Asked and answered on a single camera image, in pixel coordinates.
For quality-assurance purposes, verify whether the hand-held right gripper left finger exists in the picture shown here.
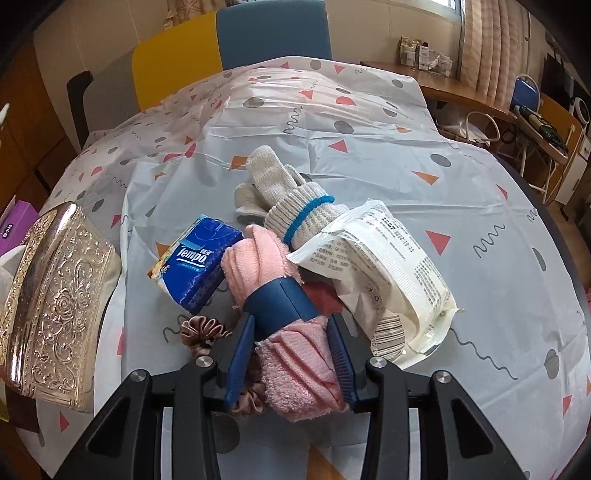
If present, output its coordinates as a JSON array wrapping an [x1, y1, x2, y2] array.
[[53, 314, 257, 480]]

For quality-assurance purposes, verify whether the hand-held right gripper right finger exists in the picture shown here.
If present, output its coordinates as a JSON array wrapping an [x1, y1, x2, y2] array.
[[327, 314, 527, 480]]

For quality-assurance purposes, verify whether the pink towel blue band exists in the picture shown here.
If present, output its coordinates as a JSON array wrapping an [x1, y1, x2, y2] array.
[[221, 224, 349, 423]]

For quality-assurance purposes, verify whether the white knit gloves blue band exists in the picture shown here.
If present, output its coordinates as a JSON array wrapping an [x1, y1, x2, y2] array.
[[234, 145, 349, 252]]

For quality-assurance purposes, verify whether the pink satin scrunchie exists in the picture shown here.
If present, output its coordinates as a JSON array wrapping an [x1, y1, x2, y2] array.
[[179, 315, 269, 417]]

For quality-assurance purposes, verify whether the dusty red cloth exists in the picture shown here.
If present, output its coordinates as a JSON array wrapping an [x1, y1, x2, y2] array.
[[300, 281, 347, 324]]

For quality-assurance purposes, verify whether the white wet wipes packet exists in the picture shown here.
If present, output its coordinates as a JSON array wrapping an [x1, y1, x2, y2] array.
[[286, 199, 464, 368]]

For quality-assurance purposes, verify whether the blue tissue packet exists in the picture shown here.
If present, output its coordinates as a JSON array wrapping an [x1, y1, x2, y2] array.
[[148, 215, 245, 315]]

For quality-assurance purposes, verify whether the gold embossed tissue box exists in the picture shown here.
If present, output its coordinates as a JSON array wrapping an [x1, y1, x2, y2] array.
[[0, 202, 123, 412]]

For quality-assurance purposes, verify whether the white bag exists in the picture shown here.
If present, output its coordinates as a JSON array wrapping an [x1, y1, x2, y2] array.
[[436, 104, 502, 148]]

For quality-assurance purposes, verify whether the purple tissue box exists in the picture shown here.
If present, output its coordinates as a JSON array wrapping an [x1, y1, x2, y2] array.
[[0, 196, 40, 257]]

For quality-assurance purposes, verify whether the wooden desk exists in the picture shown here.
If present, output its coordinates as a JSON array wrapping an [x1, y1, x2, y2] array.
[[360, 60, 518, 123]]

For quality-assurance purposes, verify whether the grey chair back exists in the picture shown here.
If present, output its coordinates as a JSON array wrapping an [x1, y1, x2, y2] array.
[[83, 46, 141, 148]]

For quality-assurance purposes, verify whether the white tray with tools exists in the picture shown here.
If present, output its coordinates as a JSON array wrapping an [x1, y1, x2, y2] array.
[[513, 104, 571, 162]]

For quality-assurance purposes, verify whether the wooden wardrobe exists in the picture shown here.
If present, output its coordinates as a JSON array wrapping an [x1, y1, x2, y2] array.
[[0, 37, 88, 217]]

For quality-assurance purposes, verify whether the yellow chair back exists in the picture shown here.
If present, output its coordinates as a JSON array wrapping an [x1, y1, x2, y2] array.
[[131, 11, 222, 112]]

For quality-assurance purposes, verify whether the clear desk organizer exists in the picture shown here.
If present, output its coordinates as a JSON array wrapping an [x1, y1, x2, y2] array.
[[399, 34, 455, 77]]

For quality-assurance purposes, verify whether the blue folding chair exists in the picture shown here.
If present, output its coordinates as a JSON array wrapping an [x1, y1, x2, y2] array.
[[510, 76, 571, 204]]

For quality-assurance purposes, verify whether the wooden cabinet white front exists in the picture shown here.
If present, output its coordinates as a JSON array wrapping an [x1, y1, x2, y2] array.
[[536, 92, 591, 206]]

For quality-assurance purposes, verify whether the beige patterned curtain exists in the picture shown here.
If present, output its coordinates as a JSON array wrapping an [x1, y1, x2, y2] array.
[[459, 0, 532, 109], [164, 0, 245, 19]]

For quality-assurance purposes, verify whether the white round fan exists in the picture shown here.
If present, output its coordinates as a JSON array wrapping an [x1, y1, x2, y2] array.
[[570, 95, 591, 125]]

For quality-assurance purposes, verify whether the black monitor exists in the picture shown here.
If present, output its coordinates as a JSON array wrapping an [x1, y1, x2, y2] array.
[[540, 53, 575, 100]]

